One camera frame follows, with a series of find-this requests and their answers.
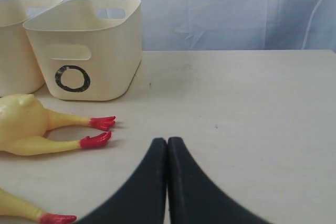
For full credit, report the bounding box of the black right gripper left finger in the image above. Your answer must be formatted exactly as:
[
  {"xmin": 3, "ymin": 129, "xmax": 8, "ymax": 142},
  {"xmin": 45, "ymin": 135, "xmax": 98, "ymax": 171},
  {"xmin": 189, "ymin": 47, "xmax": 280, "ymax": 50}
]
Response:
[{"xmin": 77, "ymin": 138, "xmax": 167, "ymax": 224}]

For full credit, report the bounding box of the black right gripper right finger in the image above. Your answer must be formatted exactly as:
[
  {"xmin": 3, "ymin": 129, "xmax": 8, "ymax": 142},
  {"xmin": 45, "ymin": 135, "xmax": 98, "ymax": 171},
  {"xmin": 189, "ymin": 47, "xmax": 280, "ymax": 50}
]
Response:
[{"xmin": 167, "ymin": 137, "xmax": 265, "ymax": 224}]

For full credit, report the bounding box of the whole rubber chicken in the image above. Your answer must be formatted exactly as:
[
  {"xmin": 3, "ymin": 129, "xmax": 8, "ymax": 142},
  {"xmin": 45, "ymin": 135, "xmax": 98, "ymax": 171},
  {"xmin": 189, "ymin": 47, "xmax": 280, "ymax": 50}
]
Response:
[
  {"xmin": 1, "ymin": 93, "xmax": 116, "ymax": 156},
  {"xmin": 1, "ymin": 188, "xmax": 77, "ymax": 224}
]

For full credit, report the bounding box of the cream bin marked O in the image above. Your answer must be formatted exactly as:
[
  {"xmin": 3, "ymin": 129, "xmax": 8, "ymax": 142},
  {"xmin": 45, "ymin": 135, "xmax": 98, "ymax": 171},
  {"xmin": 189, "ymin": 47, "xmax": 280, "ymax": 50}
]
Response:
[{"xmin": 23, "ymin": 0, "xmax": 142, "ymax": 101}]

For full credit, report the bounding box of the cream bin marked X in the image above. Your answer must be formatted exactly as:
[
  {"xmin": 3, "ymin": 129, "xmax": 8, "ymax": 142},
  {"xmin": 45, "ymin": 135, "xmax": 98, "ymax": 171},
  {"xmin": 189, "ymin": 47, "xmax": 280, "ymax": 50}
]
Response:
[{"xmin": 1, "ymin": 0, "xmax": 63, "ymax": 97}]

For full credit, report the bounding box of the blue backdrop cloth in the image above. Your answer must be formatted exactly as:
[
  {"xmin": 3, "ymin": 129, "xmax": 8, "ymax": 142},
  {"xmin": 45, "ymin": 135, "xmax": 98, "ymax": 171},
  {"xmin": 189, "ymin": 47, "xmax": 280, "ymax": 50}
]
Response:
[{"xmin": 0, "ymin": 0, "xmax": 336, "ymax": 53}]

